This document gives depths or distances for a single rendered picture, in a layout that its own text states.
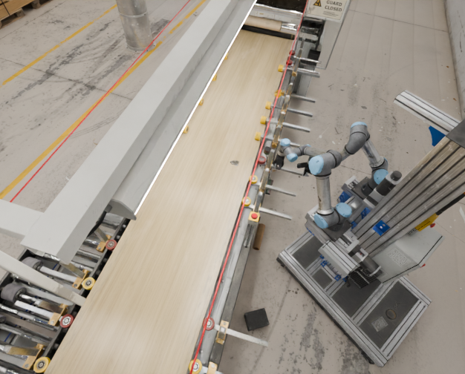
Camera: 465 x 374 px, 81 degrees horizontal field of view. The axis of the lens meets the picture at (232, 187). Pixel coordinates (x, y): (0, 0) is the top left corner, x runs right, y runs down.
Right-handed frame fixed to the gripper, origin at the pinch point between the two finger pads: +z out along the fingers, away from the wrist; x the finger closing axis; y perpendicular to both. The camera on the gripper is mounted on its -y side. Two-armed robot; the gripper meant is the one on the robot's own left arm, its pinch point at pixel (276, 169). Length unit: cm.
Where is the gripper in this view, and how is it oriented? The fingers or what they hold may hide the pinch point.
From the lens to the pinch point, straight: 249.3
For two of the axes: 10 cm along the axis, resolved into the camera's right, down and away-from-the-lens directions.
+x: -9.6, -2.7, 1.1
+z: -0.6, 5.4, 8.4
